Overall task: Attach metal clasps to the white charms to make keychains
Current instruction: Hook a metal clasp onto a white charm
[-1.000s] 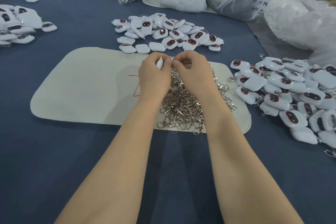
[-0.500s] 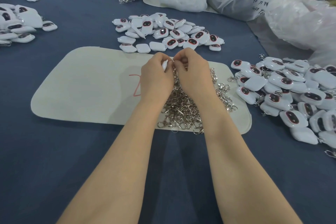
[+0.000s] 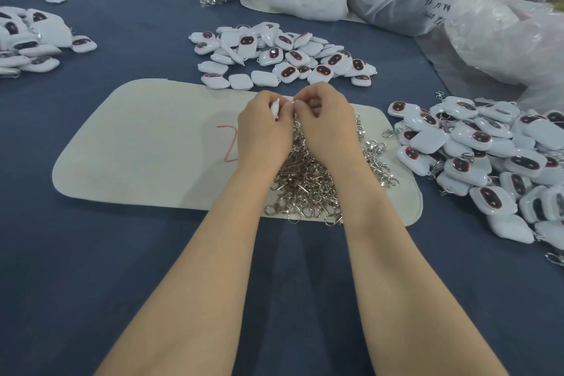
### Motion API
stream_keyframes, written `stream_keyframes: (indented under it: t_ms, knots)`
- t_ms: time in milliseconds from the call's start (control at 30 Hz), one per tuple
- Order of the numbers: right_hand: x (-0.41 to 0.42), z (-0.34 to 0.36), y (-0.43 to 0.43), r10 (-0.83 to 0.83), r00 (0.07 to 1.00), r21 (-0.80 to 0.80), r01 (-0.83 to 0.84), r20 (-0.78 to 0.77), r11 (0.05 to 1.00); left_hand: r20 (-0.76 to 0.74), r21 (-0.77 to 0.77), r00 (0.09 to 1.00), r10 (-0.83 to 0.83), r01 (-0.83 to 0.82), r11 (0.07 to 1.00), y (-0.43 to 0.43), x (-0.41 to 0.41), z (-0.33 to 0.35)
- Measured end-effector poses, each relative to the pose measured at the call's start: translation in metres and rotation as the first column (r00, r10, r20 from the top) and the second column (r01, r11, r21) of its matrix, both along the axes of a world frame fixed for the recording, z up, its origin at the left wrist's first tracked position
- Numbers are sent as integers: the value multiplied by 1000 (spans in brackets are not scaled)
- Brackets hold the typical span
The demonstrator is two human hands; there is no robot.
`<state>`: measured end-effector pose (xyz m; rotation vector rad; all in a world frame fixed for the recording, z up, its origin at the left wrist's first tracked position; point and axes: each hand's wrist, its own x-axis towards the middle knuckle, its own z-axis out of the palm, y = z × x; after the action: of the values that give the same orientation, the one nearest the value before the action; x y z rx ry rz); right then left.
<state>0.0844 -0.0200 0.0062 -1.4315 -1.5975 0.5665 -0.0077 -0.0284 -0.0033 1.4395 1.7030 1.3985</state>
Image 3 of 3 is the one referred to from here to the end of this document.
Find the person's left hand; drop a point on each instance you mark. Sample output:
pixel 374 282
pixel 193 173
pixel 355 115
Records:
pixel 263 138

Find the person's right hand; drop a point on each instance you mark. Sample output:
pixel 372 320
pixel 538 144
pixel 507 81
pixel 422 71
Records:
pixel 331 132

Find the white fob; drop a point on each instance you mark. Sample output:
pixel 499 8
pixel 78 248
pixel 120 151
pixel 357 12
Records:
pixel 275 107

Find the person's left forearm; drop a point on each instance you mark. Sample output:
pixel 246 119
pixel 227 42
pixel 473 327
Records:
pixel 198 288

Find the person's right forearm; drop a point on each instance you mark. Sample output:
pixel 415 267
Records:
pixel 419 288

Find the thin red thread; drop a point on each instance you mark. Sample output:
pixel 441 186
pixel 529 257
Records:
pixel 229 142

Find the cream felt work mat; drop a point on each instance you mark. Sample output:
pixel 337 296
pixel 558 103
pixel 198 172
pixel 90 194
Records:
pixel 130 146

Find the crumpled clear plastic bag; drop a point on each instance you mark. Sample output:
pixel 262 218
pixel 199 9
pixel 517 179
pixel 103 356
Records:
pixel 518 36

